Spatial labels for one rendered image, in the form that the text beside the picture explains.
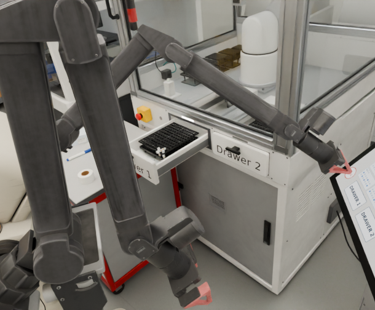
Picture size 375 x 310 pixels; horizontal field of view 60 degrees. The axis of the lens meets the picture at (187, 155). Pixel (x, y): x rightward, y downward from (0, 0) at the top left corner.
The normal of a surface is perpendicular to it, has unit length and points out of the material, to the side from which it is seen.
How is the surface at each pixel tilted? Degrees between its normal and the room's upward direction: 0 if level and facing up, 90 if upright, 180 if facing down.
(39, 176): 90
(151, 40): 73
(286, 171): 90
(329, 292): 0
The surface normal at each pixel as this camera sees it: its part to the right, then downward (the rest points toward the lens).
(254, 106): 0.02, 0.33
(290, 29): -0.72, 0.45
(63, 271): 0.31, 0.51
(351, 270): -0.10, -0.82
